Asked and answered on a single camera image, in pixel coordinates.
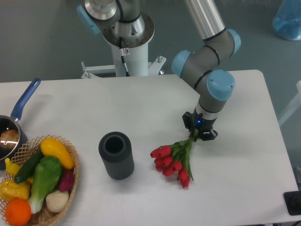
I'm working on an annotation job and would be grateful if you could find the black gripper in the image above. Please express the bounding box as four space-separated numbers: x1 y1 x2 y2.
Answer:
182 112 218 141

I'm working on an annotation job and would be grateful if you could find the red tulip bouquet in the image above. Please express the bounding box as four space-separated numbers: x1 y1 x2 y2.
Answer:
150 136 195 188

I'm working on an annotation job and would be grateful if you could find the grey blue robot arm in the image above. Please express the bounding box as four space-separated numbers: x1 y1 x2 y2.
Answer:
77 0 241 141

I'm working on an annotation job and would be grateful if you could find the dark grey ribbed vase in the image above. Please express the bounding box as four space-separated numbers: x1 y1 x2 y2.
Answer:
98 131 135 180

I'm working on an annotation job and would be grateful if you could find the black device at edge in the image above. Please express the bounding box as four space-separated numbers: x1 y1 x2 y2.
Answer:
283 191 301 216

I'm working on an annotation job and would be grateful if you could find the blue plastic bag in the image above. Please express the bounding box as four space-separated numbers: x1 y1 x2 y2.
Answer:
272 0 301 41

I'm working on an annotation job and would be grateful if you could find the purple red onion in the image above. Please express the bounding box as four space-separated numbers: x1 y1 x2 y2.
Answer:
57 170 75 192

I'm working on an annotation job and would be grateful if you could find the yellow squash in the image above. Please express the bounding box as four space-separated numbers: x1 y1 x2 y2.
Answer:
40 137 75 170

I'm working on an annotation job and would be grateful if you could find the green bok choy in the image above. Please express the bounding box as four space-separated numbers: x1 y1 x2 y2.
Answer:
28 156 62 214

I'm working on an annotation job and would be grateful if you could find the white garlic bulb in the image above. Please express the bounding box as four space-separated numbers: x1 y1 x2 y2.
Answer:
46 190 69 213

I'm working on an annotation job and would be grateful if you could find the woven wicker basket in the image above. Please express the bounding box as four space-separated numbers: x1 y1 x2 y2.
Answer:
0 134 80 226

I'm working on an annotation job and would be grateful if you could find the dark green cucumber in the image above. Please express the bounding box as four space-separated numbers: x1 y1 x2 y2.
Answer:
14 149 44 184

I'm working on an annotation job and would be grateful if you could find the bread roll in pan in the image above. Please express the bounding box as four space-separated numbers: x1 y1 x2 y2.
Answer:
0 129 19 150

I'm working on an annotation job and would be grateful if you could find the yellow banana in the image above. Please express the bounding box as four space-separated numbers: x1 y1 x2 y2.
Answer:
5 158 33 185

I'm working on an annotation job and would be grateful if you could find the yellow gourd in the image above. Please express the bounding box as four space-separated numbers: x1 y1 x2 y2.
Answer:
0 179 31 202

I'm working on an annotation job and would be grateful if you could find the orange fruit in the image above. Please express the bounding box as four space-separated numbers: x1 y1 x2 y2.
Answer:
4 199 31 226

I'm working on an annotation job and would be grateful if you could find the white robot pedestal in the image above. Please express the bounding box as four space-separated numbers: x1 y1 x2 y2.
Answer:
79 12 166 78

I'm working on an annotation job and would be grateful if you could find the white frame at right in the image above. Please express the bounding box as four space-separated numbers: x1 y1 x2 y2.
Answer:
278 81 301 127

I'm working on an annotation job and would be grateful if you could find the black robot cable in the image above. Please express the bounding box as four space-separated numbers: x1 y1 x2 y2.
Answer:
118 36 131 77

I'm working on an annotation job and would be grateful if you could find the blue handled saucepan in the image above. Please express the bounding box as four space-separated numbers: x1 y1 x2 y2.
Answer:
0 78 41 170

